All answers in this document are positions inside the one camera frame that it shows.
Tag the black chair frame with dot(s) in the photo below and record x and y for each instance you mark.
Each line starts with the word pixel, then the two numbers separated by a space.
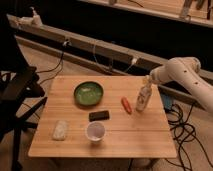
pixel 18 81

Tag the grey metal rail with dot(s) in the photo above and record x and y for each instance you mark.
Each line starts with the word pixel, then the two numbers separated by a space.
pixel 96 47

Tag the orange carrot toy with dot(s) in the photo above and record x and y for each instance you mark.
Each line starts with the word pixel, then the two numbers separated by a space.
pixel 126 105

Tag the white plastic bottle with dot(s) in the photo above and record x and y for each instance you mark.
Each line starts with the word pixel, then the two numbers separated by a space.
pixel 144 94

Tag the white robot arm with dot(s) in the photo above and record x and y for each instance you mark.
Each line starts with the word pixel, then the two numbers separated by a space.
pixel 184 71

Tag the white paper cup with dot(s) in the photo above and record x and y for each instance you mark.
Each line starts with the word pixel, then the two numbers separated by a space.
pixel 95 131

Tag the black rectangular block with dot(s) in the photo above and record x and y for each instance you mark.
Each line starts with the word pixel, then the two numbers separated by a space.
pixel 100 115

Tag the wooden table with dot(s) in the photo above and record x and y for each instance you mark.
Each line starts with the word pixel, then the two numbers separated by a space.
pixel 135 135

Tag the green round bowl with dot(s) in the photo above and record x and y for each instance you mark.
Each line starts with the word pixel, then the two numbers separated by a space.
pixel 88 93

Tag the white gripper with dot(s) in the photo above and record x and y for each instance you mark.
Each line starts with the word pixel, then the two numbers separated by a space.
pixel 159 75

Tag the blue box on floor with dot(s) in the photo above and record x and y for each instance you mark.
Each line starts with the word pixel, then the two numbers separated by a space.
pixel 167 101

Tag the white spray bottle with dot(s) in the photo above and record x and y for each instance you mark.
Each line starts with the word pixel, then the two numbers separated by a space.
pixel 35 19

